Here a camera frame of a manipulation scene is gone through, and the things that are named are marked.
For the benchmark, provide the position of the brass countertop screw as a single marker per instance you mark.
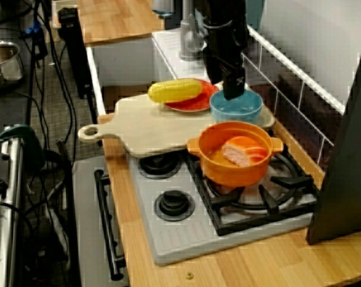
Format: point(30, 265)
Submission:
point(189, 275)

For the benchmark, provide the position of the grey toy stove plate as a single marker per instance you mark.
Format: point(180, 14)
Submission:
point(183, 242)

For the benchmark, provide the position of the black stand pole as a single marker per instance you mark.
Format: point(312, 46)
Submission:
point(32, 89)

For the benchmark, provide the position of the dark kitchen side panel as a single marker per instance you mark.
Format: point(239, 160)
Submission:
point(342, 179)

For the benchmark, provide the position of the teal box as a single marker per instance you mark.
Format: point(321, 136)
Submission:
point(255, 12)

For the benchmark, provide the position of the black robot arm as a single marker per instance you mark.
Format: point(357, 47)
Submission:
point(225, 12)

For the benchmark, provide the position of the black burner grate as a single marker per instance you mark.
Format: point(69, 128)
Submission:
point(288, 182)

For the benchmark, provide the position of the light blue bowl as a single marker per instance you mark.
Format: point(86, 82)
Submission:
point(234, 115)

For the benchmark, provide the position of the black stove knob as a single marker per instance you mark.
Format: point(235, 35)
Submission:
point(174, 206)
point(161, 169)

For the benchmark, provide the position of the grey toy faucet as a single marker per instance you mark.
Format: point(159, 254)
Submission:
point(189, 42)

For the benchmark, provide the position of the pale wooden cutting board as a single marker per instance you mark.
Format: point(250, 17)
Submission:
point(144, 128)

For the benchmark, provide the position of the orange toy pot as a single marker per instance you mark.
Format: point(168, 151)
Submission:
point(234, 176)

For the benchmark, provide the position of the silver aluminium frame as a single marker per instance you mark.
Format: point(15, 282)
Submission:
point(7, 209)

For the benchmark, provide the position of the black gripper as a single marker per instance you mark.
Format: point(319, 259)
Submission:
point(228, 45)

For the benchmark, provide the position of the salmon sushi toy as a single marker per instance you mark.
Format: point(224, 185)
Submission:
point(237, 155)

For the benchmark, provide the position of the white sink unit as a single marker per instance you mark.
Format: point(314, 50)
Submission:
point(123, 65)

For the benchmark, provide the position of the red plate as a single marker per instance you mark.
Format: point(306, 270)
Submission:
point(192, 104)

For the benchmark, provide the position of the stainless steel pot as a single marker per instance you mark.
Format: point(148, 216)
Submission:
point(4, 65)

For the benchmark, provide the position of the white toy oven front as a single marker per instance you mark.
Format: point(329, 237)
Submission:
point(85, 209)

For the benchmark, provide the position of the black upright post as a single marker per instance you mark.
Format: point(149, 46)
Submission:
point(76, 53)

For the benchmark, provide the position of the yellow toy corn cob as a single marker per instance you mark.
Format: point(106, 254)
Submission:
point(174, 89)

